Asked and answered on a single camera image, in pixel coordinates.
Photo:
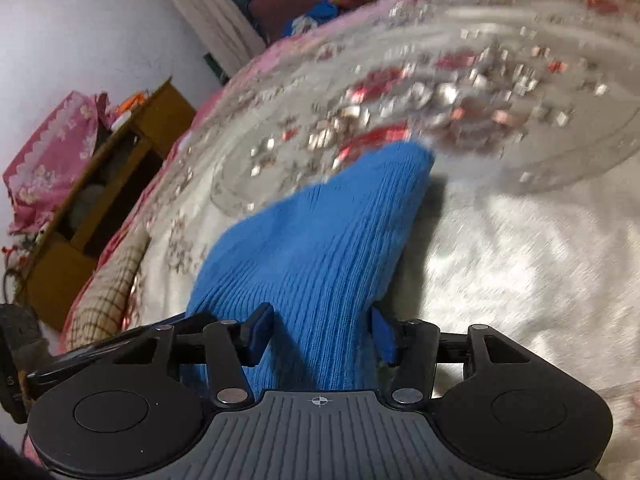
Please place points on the blue crumpled cloth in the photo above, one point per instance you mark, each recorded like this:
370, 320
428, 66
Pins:
317, 12

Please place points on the grey clothes in cabinet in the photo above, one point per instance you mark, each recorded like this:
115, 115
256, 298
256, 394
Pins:
95, 195

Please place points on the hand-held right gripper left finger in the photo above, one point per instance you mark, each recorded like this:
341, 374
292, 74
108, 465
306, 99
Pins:
259, 335

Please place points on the orange object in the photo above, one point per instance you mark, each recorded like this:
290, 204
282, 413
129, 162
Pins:
131, 100

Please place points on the blue knit sweater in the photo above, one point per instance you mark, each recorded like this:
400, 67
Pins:
310, 240

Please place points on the beige checked knit garment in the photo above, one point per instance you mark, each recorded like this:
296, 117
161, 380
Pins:
107, 290

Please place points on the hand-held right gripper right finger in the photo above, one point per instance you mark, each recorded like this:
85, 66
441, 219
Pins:
382, 337

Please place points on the wooden cabinet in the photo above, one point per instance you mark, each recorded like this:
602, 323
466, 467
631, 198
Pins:
165, 120

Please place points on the beige curtain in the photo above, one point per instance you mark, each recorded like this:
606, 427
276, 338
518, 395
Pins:
210, 15

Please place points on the white flat object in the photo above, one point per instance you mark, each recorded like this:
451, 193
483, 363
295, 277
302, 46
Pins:
120, 120

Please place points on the floral bed blanket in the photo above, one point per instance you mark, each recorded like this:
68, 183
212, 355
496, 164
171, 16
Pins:
500, 260

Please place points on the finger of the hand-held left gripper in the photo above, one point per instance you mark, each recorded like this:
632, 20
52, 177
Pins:
95, 347

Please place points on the pink floral quilt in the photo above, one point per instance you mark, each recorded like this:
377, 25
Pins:
55, 160

